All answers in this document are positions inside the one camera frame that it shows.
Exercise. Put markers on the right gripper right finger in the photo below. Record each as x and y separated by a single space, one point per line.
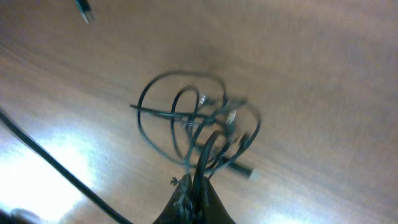
211 210

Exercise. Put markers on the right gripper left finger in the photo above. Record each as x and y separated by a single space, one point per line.
179 208

